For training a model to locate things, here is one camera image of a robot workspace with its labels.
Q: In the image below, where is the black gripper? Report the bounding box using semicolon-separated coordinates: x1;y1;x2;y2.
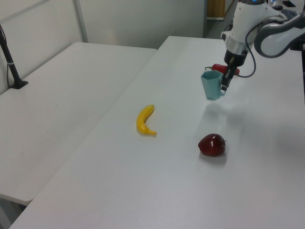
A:
220;48;247;93

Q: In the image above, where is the black keyboard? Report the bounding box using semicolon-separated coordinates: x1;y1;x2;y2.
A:
280;9;301;20

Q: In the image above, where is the teal hexagonal mug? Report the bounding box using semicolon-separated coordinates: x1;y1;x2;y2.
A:
200;70;226;102

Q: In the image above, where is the black pole with base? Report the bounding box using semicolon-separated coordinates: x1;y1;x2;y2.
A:
0;23;29;90

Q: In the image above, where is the yellow banana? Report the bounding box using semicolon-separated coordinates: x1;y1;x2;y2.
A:
136;104;158;137

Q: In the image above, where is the aluminium partition post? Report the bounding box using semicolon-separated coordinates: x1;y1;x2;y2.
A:
73;0;89;44

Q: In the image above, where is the wooden door panel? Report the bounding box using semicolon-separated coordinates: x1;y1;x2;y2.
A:
206;0;226;20

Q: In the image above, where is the red chili pepper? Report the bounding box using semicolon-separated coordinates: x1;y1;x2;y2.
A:
205;63;241;75

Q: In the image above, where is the white side table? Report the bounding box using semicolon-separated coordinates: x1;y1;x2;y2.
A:
0;42;158;206

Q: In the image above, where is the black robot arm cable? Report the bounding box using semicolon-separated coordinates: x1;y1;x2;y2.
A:
234;21;265;78

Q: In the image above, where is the dark red apple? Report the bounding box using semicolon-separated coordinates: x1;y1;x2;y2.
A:
198;133;227;157

